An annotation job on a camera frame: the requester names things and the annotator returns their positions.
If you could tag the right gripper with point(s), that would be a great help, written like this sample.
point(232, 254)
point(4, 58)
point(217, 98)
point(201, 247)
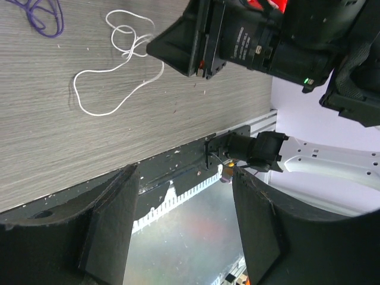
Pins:
point(211, 33)

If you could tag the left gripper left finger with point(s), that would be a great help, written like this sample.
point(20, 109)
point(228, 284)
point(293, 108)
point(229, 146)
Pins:
point(83, 241)

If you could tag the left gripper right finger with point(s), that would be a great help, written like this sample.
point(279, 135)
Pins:
point(286, 241)

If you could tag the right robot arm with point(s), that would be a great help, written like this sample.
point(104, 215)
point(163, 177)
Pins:
point(325, 149)

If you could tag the red bin middle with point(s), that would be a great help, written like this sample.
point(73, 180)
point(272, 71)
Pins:
point(275, 4)

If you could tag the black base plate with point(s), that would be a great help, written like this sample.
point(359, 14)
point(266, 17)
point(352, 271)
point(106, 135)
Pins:
point(185, 168)

